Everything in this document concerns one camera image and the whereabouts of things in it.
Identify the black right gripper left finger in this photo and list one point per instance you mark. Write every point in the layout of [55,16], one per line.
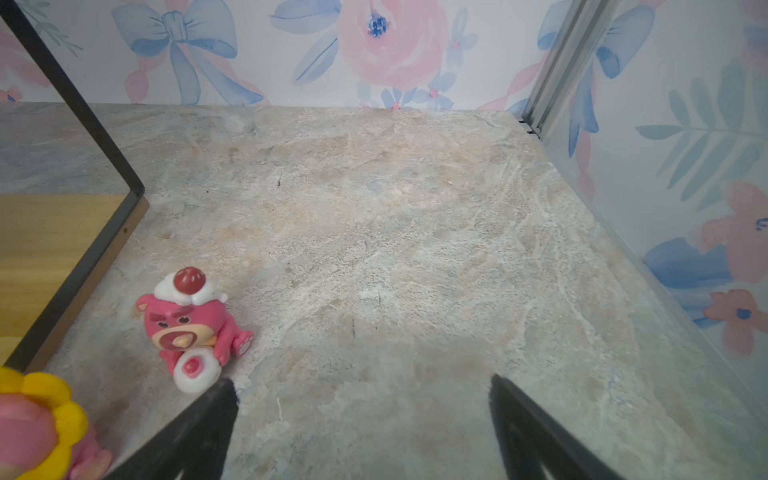
[193,446]

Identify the wooden shelf black metal frame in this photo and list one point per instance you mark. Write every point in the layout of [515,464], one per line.
[55,249]

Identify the pink bear toy with cherry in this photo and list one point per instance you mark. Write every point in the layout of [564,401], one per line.
[187,319]

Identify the aluminium corner post right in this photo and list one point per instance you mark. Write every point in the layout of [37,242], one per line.
[583,24]

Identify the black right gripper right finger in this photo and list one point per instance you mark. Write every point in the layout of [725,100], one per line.
[533,445]

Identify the pink bear toy yellow petals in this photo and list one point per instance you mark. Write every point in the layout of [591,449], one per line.
[44,433]

